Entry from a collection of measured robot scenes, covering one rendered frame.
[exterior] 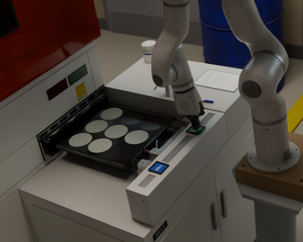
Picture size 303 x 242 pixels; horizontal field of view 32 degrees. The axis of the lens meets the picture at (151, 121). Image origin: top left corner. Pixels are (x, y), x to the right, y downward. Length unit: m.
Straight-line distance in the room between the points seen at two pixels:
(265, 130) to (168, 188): 0.39
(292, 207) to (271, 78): 0.47
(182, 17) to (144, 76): 0.75
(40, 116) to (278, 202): 0.99
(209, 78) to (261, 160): 0.57
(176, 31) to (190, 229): 0.78
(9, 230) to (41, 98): 0.55
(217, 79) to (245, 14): 0.74
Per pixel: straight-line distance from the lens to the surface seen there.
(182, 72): 1.92
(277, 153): 1.93
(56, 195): 2.12
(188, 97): 1.96
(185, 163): 1.95
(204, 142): 2.04
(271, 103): 1.77
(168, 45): 1.83
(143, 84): 2.43
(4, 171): 2.15
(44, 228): 2.27
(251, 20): 1.70
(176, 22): 1.81
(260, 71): 1.70
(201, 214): 2.17
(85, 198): 2.06
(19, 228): 2.31
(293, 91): 4.17
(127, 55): 5.04
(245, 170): 1.96
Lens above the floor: 2.10
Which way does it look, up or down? 32 degrees down
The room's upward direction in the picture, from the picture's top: 10 degrees counter-clockwise
